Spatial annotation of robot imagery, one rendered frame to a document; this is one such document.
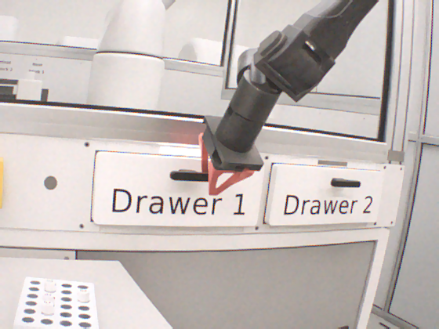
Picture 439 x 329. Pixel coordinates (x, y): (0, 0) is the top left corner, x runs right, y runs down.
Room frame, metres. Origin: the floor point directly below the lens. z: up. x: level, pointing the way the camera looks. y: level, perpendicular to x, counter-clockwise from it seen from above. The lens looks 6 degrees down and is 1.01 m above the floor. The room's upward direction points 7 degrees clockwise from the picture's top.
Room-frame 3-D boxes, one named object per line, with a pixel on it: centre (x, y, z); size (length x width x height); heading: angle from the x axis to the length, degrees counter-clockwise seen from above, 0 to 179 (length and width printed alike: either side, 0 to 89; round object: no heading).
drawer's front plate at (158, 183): (0.75, 0.05, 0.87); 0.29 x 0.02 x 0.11; 118
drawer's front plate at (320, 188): (0.89, -0.22, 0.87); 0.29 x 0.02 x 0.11; 118
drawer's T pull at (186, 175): (0.72, 0.04, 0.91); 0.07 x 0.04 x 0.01; 118
